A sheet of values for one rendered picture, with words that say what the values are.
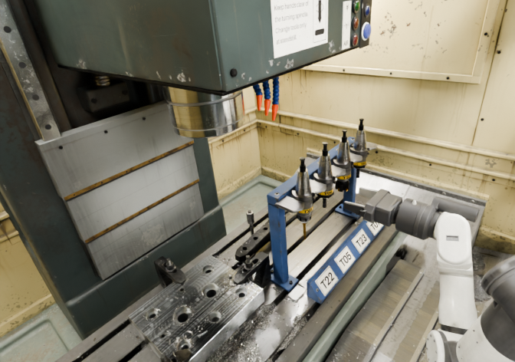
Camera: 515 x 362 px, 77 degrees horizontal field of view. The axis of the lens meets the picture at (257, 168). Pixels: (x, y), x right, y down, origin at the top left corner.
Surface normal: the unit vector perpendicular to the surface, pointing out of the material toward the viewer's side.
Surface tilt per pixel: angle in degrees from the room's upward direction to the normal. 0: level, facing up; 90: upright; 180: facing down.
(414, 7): 90
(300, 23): 90
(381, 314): 7
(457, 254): 47
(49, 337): 0
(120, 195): 90
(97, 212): 90
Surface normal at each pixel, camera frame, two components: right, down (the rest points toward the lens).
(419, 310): 0.00, -0.92
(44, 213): 0.74, 0.25
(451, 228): -0.54, -0.31
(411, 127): -0.66, 0.40
